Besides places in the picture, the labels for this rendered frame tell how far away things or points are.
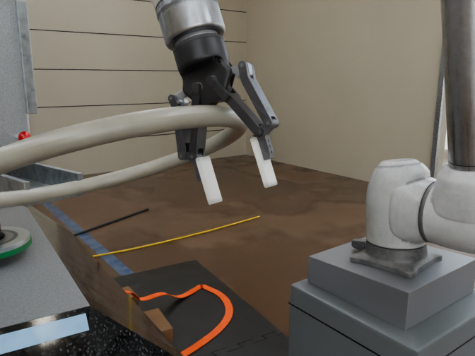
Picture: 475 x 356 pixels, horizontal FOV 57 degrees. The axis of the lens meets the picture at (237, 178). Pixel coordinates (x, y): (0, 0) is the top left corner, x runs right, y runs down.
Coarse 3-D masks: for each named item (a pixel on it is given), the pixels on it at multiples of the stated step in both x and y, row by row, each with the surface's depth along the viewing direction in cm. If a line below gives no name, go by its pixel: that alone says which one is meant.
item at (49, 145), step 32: (64, 128) 50; (96, 128) 50; (128, 128) 51; (160, 128) 53; (192, 128) 58; (0, 160) 50; (32, 160) 50; (160, 160) 95; (0, 192) 79; (32, 192) 85; (64, 192) 90
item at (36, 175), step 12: (24, 168) 110; (36, 168) 106; (48, 168) 101; (60, 168) 98; (0, 180) 92; (12, 180) 88; (24, 180) 86; (36, 180) 107; (48, 180) 102; (60, 180) 98; (72, 180) 94; (36, 204) 86
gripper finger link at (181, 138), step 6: (168, 96) 65; (174, 96) 64; (174, 102) 65; (180, 132) 65; (186, 132) 65; (180, 138) 65; (186, 138) 65; (180, 144) 65; (186, 144) 67; (180, 150) 65; (186, 150) 67; (180, 156) 65; (186, 156) 65
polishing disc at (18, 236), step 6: (6, 228) 132; (12, 228) 132; (18, 228) 132; (6, 234) 127; (12, 234) 127; (18, 234) 127; (24, 234) 127; (0, 240) 122; (6, 240) 122; (12, 240) 122; (18, 240) 122; (24, 240) 123; (0, 246) 118; (6, 246) 118; (12, 246) 119; (18, 246) 121; (0, 252) 116
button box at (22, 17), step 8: (16, 0) 110; (16, 8) 110; (24, 8) 111; (16, 16) 111; (24, 16) 112; (24, 24) 112; (24, 32) 112; (24, 40) 113; (24, 48) 113; (24, 56) 113; (24, 64) 113; (32, 64) 115; (24, 72) 114; (32, 72) 115; (24, 80) 114; (32, 80) 115; (24, 88) 115; (32, 88) 116; (32, 96) 116; (32, 104) 116; (32, 112) 117
